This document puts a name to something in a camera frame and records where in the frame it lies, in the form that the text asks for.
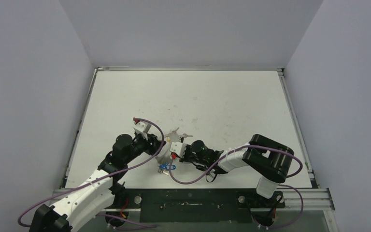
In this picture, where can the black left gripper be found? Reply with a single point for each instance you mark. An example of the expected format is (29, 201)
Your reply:
(152, 143)

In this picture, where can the blue key tag white label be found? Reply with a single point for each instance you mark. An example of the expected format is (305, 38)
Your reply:
(167, 166)

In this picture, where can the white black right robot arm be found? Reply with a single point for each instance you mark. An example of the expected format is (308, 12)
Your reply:
(269, 158)

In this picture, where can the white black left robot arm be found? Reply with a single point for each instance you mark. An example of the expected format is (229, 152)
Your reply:
(100, 190)

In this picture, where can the aluminium table frame rail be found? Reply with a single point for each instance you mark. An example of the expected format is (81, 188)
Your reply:
(307, 199)

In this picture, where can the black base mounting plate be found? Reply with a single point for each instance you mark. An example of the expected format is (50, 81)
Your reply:
(154, 214)

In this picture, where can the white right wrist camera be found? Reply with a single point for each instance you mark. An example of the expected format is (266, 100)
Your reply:
(178, 149)

